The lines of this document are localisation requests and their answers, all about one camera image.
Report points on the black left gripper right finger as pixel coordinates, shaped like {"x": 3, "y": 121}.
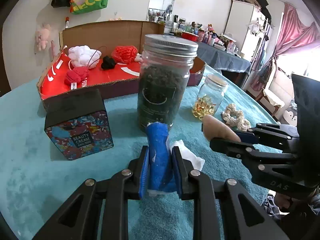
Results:
{"x": 222, "y": 209}

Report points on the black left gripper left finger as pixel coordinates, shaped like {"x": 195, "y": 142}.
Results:
{"x": 98, "y": 209}

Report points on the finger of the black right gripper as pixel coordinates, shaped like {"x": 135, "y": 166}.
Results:
{"x": 244, "y": 151}
{"x": 269, "y": 134}

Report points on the pink beige powder puff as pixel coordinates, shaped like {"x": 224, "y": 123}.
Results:
{"x": 214, "y": 128}

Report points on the white tissue cloth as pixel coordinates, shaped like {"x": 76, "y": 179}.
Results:
{"x": 186, "y": 154}

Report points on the blue cloth pad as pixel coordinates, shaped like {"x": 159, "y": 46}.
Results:
{"x": 161, "y": 176}

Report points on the red crochet hat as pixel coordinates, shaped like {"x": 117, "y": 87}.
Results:
{"x": 124, "y": 54}

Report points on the black scrunchie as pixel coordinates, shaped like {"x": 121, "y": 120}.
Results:
{"x": 108, "y": 63}

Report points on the person's right hand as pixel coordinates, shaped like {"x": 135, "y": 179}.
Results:
{"x": 287, "y": 204}

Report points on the beige crochet scrunchie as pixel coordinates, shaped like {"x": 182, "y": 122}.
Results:
{"x": 234, "y": 117}

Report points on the wooden chair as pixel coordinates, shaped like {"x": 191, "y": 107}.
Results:
{"x": 277, "y": 95}

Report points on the teal table towel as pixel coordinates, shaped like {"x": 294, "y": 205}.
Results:
{"x": 36, "y": 178}

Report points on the small glass jar gold contents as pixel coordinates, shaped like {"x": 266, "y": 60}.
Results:
{"x": 210, "y": 96}

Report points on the grey cloth side table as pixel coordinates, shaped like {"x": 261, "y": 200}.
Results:
{"x": 230, "y": 66}

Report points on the black beauty cream box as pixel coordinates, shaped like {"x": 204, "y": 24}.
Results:
{"x": 78, "y": 125}

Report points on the pink curtain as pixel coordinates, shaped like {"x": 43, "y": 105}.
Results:
{"x": 294, "y": 37}

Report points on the tall dark tea jar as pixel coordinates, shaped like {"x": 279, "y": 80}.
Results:
{"x": 163, "y": 78}

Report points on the white wardrobe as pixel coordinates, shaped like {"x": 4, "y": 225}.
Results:
{"x": 247, "y": 25}

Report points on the red basin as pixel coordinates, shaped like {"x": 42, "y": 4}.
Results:
{"x": 189, "y": 36}

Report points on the red cardboard box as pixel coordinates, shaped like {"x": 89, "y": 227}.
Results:
{"x": 102, "y": 36}

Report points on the wall mirror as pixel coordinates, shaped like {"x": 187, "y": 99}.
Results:
{"x": 159, "y": 10}

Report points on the pink plush on wall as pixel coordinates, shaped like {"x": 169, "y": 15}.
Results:
{"x": 41, "y": 37}

